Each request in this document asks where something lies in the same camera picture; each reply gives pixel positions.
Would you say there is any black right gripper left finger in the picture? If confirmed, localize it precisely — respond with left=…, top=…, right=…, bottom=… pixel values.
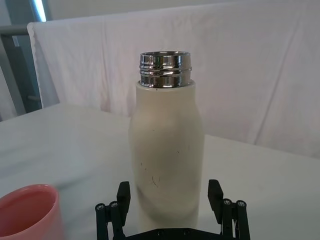
left=94, top=181, right=132, bottom=240

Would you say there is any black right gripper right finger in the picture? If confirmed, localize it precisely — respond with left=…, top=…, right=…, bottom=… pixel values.
left=207, top=179, right=251, bottom=240

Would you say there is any cream vacuum bottle steel neck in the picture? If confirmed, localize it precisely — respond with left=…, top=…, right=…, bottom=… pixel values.
left=128, top=50, right=206, bottom=230

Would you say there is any white table cloth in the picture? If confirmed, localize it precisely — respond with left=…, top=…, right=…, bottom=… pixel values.
left=0, top=102, right=320, bottom=240

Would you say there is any pink cup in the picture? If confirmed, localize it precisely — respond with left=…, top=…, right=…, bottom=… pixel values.
left=0, top=184, right=66, bottom=240

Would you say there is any white curtain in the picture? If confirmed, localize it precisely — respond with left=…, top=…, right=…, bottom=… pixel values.
left=26, top=0, right=320, bottom=159

